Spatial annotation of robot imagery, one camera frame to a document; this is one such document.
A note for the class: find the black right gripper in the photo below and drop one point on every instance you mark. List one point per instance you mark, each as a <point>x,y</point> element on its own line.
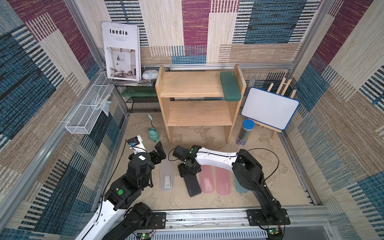
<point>186,171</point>

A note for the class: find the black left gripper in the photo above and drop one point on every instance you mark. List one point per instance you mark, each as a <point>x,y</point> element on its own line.
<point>156,159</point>

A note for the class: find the clear white pencil case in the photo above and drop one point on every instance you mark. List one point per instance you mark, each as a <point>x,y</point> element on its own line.
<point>167,175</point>

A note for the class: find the black pencil case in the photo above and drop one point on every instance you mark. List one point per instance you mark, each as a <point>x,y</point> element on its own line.
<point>192,185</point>

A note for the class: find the pink pencil case with label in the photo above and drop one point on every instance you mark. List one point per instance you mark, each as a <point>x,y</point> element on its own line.
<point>206,179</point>

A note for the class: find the plain pink pencil case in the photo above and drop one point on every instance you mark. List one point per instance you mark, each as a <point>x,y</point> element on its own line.
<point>223,179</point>

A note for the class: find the light blue pencil case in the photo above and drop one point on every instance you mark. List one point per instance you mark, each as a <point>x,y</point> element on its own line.
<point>239,188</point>

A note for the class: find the dark green pencil case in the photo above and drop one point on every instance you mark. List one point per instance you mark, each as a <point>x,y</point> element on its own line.
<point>230,87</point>

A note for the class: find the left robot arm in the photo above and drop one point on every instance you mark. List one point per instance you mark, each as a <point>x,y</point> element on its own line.
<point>118,215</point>

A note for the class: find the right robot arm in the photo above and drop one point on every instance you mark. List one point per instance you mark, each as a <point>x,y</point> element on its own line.
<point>247,170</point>

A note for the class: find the wooden shelf unit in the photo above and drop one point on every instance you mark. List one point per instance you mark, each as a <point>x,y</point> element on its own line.
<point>194,99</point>

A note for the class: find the clear pencil tube blue lid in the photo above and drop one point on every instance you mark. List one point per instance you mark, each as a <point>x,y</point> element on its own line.
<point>245,131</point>

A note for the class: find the small white round device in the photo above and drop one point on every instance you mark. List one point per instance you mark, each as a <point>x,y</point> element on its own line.
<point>150,74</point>

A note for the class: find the Inedia magazine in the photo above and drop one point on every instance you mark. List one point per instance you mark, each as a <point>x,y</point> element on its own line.
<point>122,51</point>

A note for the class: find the blue framed whiteboard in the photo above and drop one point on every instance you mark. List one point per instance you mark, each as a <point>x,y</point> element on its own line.
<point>270,109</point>

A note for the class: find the small wooden easel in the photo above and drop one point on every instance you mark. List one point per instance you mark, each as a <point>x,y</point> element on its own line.
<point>282,89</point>

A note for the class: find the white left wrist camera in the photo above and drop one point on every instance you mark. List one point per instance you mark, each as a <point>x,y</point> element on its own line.
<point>136,144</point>

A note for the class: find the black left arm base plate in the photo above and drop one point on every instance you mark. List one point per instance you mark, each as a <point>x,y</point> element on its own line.
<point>158,221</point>

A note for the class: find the black wire rack green top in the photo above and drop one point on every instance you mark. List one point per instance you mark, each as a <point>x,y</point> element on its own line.
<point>139,99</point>

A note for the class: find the white wire mesh basket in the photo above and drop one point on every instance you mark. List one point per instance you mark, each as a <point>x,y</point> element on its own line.
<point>95,102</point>

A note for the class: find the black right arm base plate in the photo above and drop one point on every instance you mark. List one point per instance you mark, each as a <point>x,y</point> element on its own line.
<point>258,217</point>

